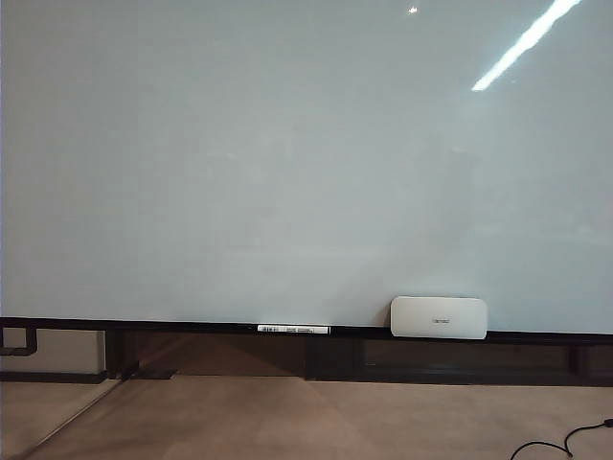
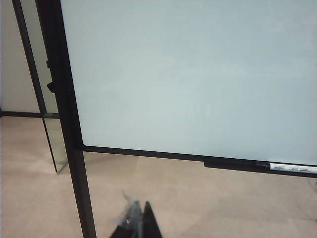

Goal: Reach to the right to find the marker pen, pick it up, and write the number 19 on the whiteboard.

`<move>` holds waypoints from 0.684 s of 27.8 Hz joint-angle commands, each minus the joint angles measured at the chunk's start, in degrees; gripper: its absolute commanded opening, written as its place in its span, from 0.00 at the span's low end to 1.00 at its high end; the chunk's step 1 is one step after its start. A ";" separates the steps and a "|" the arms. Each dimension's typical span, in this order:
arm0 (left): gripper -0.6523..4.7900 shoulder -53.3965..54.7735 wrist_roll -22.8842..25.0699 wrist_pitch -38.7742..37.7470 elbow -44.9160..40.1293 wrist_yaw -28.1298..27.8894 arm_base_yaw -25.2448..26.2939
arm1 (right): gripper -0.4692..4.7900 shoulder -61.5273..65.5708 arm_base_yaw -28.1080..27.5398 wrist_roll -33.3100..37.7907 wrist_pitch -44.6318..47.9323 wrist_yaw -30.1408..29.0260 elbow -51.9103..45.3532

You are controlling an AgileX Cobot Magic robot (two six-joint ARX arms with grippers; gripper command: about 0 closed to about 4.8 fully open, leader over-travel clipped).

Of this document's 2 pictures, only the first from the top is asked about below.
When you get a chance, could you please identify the black baseboard strip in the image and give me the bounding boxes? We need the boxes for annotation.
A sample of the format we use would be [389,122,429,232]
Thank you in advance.
[0,370,107,385]

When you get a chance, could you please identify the white glass whiteboard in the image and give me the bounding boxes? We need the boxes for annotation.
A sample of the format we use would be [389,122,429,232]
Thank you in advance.
[0,0,613,334]

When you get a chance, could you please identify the black whiteboard tray ledge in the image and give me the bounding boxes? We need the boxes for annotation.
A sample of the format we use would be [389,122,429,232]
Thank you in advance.
[0,315,613,344]

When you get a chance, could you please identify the black pipe bracket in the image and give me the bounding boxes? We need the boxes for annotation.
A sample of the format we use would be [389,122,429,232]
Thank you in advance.
[0,326,39,357]

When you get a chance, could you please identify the metal floor strip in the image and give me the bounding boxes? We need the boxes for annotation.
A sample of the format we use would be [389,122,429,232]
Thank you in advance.
[17,378,122,457]

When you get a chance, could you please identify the black cable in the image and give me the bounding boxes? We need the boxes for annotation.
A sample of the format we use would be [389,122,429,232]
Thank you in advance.
[508,419,613,460]

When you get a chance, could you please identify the white board eraser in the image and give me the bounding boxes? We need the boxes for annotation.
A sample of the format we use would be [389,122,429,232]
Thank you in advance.
[390,295,488,341]

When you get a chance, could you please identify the black floor plate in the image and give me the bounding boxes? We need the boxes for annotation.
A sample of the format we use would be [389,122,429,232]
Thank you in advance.
[120,367,179,380]

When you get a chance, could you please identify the marker pen with white label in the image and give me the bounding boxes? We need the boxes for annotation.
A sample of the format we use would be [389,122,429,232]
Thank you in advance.
[256,324,333,336]

